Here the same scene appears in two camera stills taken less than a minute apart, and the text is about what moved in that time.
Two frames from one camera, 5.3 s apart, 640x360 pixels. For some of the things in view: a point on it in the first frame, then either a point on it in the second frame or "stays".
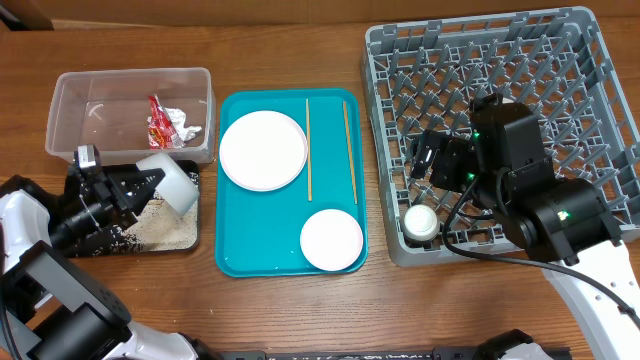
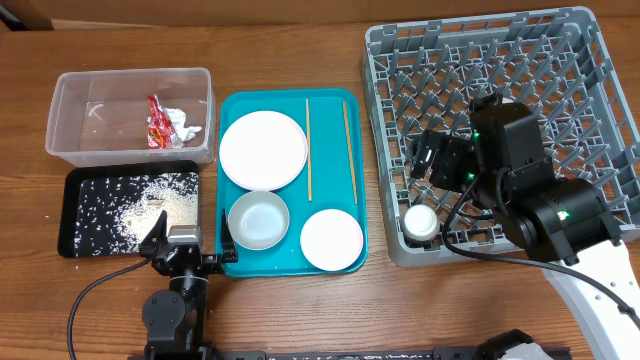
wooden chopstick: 350,152 stays
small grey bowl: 176,188 -> 259,220
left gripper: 127,211 -> 216,260
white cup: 420,223 stays
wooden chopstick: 308,151 stays
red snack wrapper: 160,131 stays
